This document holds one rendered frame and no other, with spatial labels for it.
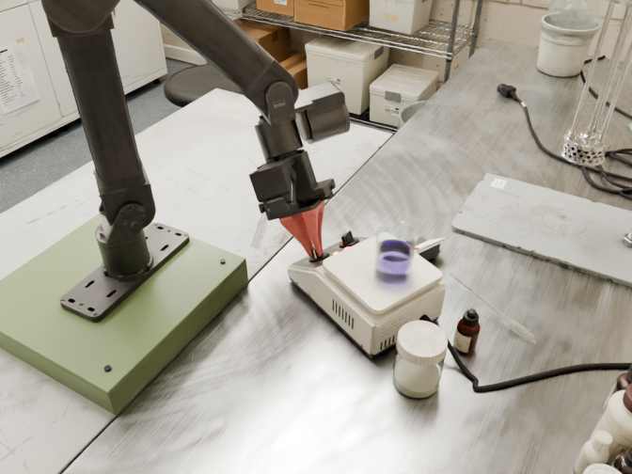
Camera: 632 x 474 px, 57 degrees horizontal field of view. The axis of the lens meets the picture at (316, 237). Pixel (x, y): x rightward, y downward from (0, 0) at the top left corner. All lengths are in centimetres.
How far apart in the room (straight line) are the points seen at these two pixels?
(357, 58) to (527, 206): 199
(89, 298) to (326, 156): 57
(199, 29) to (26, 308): 43
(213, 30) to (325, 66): 239
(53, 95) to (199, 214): 237
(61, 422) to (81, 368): 7
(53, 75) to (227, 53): 264
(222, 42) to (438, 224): 50
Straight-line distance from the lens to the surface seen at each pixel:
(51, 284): 89
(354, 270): 77
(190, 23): 70
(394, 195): 108
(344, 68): 302
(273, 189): 72
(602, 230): 107
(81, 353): 78
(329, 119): 81
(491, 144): 128
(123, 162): 74
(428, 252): 92
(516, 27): 310
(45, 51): 329
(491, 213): 105
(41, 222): 110
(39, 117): 332
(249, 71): 73
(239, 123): 132
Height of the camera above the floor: 149
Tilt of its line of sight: 38 degrees down
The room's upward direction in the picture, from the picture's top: straight up
